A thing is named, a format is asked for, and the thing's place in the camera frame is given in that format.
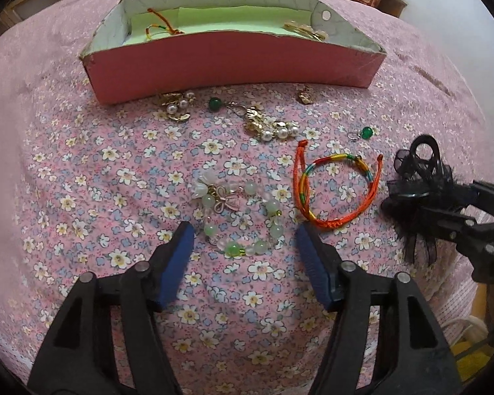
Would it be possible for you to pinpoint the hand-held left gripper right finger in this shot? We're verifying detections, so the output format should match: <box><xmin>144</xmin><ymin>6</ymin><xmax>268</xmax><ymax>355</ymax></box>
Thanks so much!
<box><xmin>295</xmin><ymin>221</ymin><xmax>464</xmax><ymax>395</ymax></box>

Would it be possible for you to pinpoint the large green bead earring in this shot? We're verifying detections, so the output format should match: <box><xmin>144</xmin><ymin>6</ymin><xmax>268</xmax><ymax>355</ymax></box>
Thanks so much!
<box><xmin>208</xmin><ymin>96</ymin><xmax>248</xmax><ymax>117</ymax></box>

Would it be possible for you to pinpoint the gold pearl brooch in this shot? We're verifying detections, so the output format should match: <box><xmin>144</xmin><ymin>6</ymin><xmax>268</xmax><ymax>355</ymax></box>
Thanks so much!
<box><xmin>242</xmin><ymin>106</ymin><xmax>301</xmax><ymax>144</ymax></box>

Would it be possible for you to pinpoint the green glass bead bracelet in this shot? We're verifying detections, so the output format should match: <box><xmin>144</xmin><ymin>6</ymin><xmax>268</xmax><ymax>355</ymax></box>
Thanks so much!
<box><xmin>191</xmin><ymin>171</ymin><xmax>286</xmax><ymax>258</ymax></box>

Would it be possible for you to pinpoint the gold flower hairpin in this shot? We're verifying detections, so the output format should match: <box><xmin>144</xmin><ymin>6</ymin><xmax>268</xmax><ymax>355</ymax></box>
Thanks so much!
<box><xmin>283</xmin><ymin>20</ymin><xmax>329</xmax><ymax>42</ymax></box>

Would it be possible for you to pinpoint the black lace hair clip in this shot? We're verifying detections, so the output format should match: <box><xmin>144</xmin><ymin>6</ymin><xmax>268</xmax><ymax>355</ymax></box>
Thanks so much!
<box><xmin>381</xmin><ymin>134</ymin><xmax>474</xmax><ymax>264</ymax></box>

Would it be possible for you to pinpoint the red cord bracelet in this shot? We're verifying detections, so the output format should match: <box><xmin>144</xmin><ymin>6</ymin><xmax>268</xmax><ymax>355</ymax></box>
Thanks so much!
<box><xmin>144</xmin><ymin>7</ymin><xmax>186</xmax><ymax>42</ymax></box>

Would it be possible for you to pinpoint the dark wooden headboard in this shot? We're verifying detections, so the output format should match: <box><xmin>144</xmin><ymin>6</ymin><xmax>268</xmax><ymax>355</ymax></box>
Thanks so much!
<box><xmin>0</xmin><ymin>0</ymin><xmax>77</xmax><ymax>50</ymax></box>

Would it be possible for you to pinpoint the gold pearl earring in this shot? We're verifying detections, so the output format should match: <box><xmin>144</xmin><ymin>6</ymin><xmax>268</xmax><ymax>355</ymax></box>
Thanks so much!
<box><xmin>158</xmin><ymin>92</ymin><xmax>196</xmax><ymax>124</ymax></box>

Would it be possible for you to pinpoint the pink cardboard box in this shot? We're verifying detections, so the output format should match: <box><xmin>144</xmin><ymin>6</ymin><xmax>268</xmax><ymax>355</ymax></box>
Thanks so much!
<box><xmin>79</xmin><ymin>0</ymin><xmax>388</xmax><ymax>104</ymax></box>

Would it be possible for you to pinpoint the small green bead earring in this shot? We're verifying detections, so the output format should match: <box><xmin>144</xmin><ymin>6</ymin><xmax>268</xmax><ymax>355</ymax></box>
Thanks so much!
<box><xmin>348</xmin><ymin>125</ymin><xmax>374</xmax><ymax>143</ymax></box>

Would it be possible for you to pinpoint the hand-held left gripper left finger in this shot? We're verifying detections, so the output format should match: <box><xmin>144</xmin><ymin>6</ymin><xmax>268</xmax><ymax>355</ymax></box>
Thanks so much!
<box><xmin>27</xmin><ymin>221</ymin><xmax>196</xmax><ymax>395</ymax></box>

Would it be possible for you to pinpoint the pink floral bedsheet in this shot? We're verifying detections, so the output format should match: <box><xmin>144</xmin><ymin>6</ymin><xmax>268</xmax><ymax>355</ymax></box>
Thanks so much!
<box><xmin>0</xmin><ymin>0</ymin><xmax>494</xmax><ymax>395</ymax></box>

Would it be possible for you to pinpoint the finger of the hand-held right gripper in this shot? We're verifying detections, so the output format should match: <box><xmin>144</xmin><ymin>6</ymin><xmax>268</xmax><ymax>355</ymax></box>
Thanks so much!
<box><xmin>420</xmin><ymin>205</ymin><xmax>494</xmax><ymax>284</ymax></box>
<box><xmin>461</xmin><ymin>179</ymin><xmax>494</xmax><ymax>223</ymax></box>

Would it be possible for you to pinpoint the rainbow cord bracelet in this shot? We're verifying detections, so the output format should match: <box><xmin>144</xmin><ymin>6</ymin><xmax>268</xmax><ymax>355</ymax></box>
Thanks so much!
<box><xmin>292</xmin><ymin>140</ymin><xmax>384</xmax><ymax>230</ymax></box>

